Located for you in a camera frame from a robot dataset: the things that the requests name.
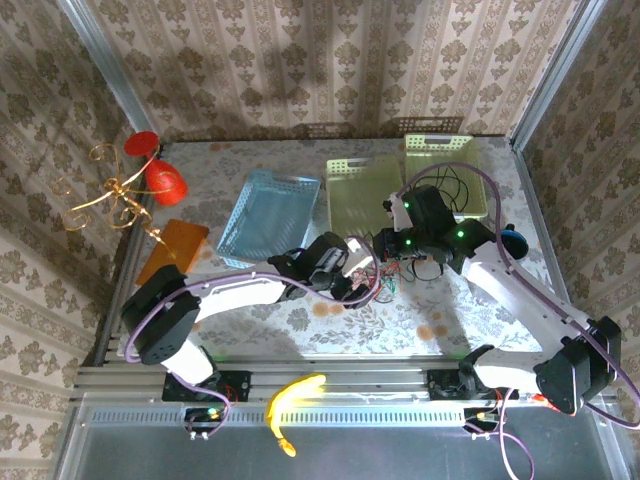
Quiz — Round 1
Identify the thin black cable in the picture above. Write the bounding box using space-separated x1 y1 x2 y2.
430 164 475 216

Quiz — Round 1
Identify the thin red cable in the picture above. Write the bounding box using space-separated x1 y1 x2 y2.
348 263 402 305

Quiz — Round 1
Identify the thin green cable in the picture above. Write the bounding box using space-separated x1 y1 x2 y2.
374 259 417 297

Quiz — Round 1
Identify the green perforated basket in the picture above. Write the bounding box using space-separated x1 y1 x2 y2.
324 154 407 247

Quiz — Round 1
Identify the blue perforated basket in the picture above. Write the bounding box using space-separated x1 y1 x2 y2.
215 168 322 271

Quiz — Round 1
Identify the pale yellow perforated basket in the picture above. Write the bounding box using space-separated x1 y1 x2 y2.
403 132 490 222

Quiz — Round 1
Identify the floral print tablecloth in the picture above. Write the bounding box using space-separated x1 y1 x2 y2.
117 138 564 357

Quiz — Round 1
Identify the blue mug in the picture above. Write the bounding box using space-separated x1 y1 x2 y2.
497 224 530 261

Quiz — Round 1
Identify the yellow banana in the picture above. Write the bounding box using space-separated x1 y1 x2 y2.
264 373 329 459

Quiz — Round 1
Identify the orange translucent board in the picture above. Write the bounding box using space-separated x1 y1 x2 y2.
134 218 210 287

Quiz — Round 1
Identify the red wine glass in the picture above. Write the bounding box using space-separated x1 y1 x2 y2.
123 130 190 207

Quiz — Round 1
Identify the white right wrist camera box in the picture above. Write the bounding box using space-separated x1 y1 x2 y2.
391 196 417 232

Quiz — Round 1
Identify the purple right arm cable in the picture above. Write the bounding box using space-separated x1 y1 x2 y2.
397 162 640 480

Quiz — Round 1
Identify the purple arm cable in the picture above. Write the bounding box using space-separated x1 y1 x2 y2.
123 234 384 441
397 162 640 480

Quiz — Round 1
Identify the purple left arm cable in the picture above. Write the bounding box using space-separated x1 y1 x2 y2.
123 234 384 441

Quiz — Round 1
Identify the aluminium frame rail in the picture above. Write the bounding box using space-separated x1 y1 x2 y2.
74 355 614 404

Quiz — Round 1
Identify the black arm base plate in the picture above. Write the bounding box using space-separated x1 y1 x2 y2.
427 368 519 402
162 369 251 404

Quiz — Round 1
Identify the grey slotted cable duct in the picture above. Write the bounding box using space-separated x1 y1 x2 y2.
88 407 465 427

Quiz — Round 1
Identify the aluminium frame post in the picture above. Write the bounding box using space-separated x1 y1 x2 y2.
55 0 156 134
509 0 601 149

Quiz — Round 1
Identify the gold wire ornament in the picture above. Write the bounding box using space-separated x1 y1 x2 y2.
51 142 177 260

